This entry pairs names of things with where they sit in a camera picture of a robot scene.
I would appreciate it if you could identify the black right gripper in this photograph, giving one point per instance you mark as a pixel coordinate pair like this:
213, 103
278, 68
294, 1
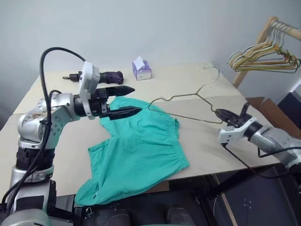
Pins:
240, 118

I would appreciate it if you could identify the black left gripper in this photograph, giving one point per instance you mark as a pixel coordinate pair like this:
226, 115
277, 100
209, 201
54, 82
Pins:
100, 103

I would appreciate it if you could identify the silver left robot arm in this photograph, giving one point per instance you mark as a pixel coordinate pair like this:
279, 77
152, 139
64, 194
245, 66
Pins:
35, 122

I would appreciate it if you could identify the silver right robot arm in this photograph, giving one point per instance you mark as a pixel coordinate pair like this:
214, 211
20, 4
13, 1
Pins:
277, 143

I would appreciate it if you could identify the green shorts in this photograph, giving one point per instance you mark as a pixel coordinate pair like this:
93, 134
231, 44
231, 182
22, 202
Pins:
141, 150

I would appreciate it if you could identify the folded purple umbrella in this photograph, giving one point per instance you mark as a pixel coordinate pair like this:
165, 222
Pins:
110, 77

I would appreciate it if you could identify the purple tissue box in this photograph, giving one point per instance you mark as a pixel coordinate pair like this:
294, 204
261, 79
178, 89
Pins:
143, 70

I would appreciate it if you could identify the wooden clothes rack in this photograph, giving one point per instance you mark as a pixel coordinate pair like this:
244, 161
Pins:
242, 75

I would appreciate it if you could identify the brown cardboard box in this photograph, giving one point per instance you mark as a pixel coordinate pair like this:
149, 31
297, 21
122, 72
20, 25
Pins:
275, 113

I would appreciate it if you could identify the white tissue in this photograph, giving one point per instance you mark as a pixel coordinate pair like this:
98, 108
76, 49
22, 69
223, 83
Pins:
139, 63

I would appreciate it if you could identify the black case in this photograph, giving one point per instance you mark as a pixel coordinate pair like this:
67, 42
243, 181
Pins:
290, 101

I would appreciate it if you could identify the bunch of hangers on rack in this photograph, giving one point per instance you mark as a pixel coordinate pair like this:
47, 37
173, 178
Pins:
270, 66

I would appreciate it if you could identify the wooden strip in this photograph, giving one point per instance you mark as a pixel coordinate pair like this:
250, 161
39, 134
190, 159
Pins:
227, 202

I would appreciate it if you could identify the dark rounded shape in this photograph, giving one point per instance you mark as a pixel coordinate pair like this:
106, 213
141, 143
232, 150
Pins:
115, 216

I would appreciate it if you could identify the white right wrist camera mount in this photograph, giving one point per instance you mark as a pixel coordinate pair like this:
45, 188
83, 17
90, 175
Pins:
231, 134

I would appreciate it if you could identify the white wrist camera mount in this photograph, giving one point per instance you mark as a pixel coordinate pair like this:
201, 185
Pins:
231, 134
88, 77

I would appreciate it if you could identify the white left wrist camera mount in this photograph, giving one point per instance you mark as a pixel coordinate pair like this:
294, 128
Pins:
88, 77

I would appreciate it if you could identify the black table frame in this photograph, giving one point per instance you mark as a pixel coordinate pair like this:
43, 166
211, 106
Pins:
235, 181

